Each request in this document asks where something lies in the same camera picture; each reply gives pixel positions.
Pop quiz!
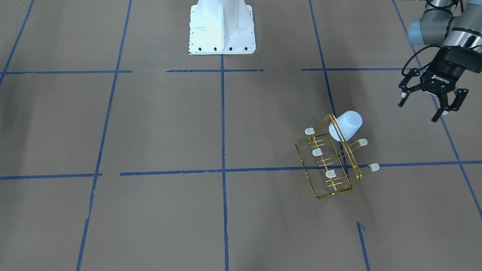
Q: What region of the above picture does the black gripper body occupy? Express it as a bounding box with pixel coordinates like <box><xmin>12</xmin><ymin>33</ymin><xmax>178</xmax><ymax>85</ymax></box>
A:
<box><xmin>421</xmin><ymin>46</ymin><xmax>482</xmax><ymax>94</ymax></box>

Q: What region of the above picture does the light blue plastic cup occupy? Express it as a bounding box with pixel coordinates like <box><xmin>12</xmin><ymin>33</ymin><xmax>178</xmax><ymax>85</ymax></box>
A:
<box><xmin>329</xmin><ymin>110</ymin><xmax>363</xmax><ymax>142</ymax></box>

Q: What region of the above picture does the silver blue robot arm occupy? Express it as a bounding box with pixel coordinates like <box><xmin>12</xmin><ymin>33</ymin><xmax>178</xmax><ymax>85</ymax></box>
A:
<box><xmin>399</xmin><ymin>0</ymin><xmax>482</xmax><ymax>122</ymax></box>

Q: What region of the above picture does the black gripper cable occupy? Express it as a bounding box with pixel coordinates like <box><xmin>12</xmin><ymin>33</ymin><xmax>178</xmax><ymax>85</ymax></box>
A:
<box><xmin>402</xmin><ymin>44</ymin><xmax>443</xmax><ymax>78</ymax></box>

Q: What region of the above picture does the gold wire cup holder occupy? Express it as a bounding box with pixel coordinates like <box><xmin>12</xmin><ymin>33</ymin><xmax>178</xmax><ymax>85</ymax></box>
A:
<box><xmin>294</xmin><ymin>113</ymin><xmax>381</xmax><ymax>199</ymax></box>

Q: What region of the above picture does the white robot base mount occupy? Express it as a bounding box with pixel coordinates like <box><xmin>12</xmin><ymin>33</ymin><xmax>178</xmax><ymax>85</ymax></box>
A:
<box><xmin>188</xmin><ymin>0</ymin><xmax>256</xmax><ymax>55</ymax></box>

